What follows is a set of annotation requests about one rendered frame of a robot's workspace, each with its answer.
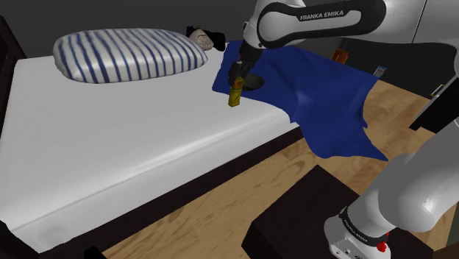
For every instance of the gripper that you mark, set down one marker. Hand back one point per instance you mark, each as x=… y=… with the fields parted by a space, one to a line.
x=241 y=64

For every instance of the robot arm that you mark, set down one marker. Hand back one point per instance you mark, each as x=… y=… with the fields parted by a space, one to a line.
x=412 y=193

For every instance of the dark bowl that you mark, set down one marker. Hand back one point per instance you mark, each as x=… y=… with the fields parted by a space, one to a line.
x=255 y=82

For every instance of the yellow bottle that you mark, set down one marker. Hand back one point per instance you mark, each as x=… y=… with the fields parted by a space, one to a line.
x=235 y=97

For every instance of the beige and black plush toy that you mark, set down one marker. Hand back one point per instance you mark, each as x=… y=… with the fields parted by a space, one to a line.
x=204 y=38

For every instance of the dark blue blanket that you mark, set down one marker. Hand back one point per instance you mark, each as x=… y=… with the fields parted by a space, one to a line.
x=322 y=93

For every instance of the blue striped white pillow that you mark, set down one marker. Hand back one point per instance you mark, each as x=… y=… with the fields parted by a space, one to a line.
x=122 y=54

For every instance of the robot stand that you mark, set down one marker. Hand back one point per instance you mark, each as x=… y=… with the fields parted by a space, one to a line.
x=297 y=218

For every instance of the white bed with dark frame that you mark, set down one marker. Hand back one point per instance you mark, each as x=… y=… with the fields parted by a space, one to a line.
x=107 y=136

